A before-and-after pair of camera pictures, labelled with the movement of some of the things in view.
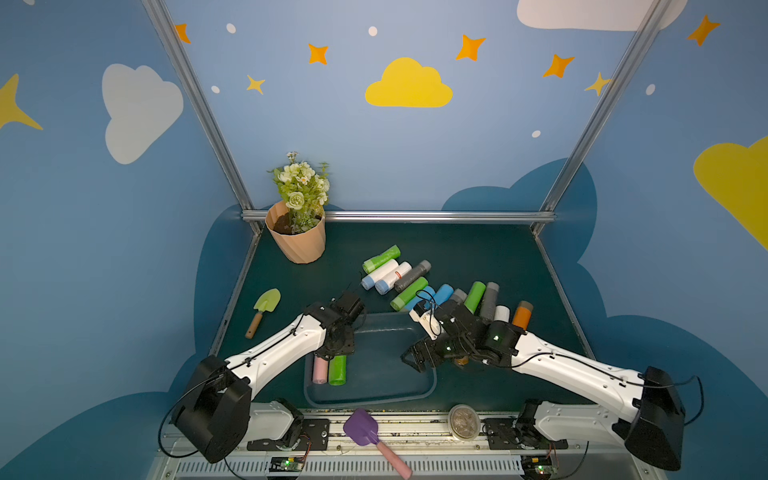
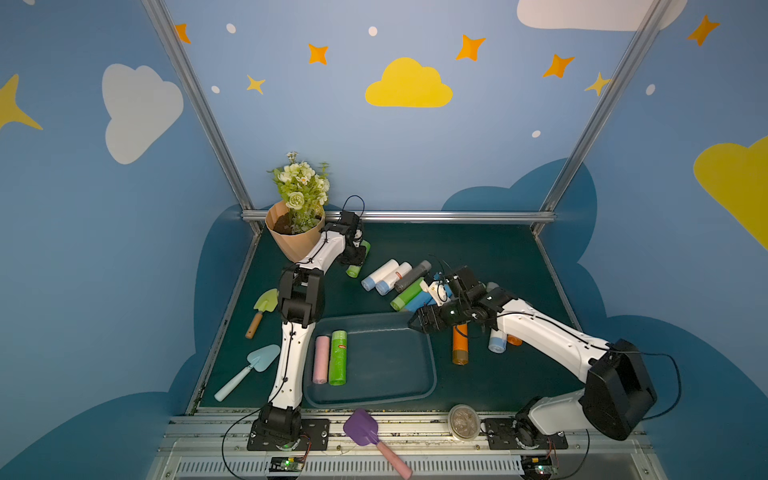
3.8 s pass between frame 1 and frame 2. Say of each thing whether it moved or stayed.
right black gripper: moved
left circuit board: stayed
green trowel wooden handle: stayed
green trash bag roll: stayed
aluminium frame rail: stayed
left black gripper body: moved
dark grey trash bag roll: stayed
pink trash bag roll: stayed
